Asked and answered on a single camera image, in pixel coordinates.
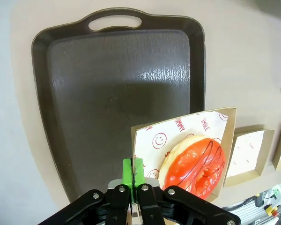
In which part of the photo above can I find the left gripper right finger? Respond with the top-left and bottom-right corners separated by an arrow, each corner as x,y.
132,158 -> 242,225

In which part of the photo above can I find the brown tray with handles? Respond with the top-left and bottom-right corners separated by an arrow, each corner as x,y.
31,7 -> 206,203

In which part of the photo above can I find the aluminium frame profile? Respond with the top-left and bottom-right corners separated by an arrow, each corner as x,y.
221,201 -> 270,225

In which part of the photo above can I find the red glazed donut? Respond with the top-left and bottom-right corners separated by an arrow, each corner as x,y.
158,135 -> 226,200

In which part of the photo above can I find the yellow emergency stop button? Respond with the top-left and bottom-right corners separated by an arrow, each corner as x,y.
266,203 -> 281,218

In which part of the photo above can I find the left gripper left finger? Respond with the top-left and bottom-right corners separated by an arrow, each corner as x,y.
38,158 -> 134,225

